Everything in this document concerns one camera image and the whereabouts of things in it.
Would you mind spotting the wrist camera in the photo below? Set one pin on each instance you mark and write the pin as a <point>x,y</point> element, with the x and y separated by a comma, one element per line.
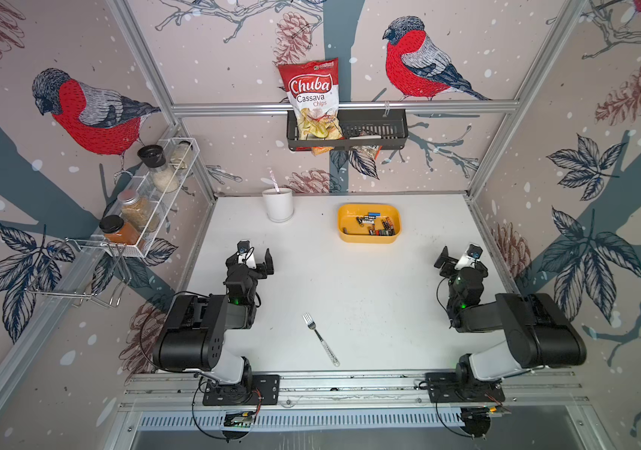
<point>470,257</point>
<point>245,247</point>

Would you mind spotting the red cassava chips bag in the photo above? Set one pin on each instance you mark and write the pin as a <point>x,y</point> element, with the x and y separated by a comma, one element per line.
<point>313,91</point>

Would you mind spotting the red spice jar black lid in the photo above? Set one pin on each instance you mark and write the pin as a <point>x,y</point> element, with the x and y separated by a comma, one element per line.
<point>119,231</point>

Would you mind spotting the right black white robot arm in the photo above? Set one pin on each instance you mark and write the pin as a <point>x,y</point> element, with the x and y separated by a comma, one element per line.
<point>536,333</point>

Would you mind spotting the black wall basket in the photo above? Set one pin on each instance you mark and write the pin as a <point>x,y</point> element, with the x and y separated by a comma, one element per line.
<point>385,129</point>

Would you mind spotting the wire rack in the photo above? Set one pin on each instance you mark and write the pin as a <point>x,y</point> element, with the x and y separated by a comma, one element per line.
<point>100,274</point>

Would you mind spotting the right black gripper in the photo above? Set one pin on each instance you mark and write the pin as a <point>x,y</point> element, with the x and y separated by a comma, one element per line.
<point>442,259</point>

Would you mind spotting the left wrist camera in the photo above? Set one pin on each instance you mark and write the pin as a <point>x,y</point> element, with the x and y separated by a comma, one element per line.
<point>245,247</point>

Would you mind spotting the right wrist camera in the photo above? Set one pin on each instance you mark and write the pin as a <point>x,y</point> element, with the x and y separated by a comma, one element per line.
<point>470,257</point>

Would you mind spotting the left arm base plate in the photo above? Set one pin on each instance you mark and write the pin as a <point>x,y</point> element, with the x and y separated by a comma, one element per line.
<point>263,390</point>

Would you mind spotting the white ceramic cup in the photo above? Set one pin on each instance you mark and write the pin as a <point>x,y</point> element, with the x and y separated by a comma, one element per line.
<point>278,204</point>

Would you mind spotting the black copper battery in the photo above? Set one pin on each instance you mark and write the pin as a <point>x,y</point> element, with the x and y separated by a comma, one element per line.
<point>366,220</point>

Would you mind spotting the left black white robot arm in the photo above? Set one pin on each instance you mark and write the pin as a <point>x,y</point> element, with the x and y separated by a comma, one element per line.
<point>192,338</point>

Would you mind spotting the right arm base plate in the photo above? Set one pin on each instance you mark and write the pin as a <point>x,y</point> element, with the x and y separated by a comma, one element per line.
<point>444,387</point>

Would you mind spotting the yellow plastic storage box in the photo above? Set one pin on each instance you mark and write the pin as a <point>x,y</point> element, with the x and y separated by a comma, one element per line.
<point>351,232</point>

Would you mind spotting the silver lid spice jar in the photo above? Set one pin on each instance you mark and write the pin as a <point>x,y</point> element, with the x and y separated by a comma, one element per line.
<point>139,211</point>

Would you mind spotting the clear acrylic spice rack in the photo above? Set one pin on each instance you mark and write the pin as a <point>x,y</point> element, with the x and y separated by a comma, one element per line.
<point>163,203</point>

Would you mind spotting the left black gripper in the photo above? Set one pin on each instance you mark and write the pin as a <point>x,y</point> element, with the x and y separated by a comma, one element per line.
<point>261,272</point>

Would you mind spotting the small clear spice jar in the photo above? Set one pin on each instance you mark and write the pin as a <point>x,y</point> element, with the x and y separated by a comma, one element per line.
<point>181,156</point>

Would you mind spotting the silver metal fork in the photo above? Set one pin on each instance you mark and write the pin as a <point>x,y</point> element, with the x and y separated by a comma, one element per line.
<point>311,324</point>

